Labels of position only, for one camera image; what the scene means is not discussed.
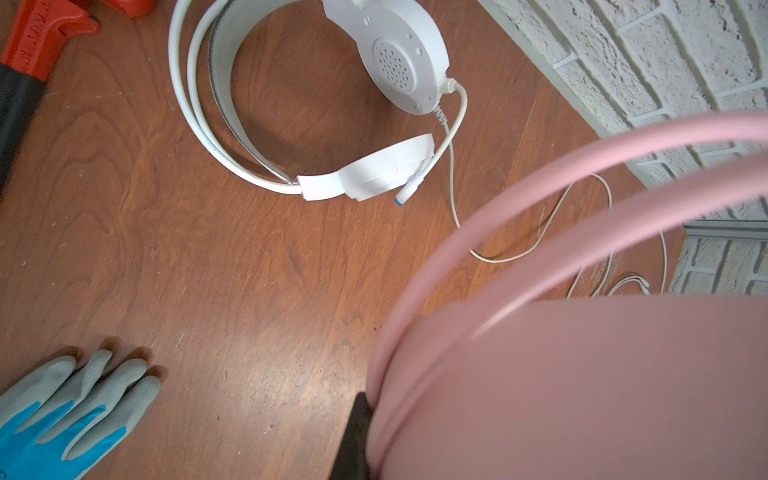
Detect pink headphones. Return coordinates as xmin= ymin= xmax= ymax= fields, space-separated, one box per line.
xmin=365 ymin=111 xmax=767 ymax=479

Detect white headphone cable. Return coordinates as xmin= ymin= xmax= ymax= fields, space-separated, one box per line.
xmin=392 ymin=77 xmax=670 ymax=298

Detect red pipe wrench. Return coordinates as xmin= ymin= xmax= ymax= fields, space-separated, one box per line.
xmin=0 ymin=0 xmax=158 ymax=193

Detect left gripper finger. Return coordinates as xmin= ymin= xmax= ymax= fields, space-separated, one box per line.
xmin=328 ymin=392 xmax=375 ymax=480

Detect blue grey work glove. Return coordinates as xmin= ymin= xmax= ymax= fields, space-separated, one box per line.
xmin=1 ymin=350 xmax=162 ymax=479

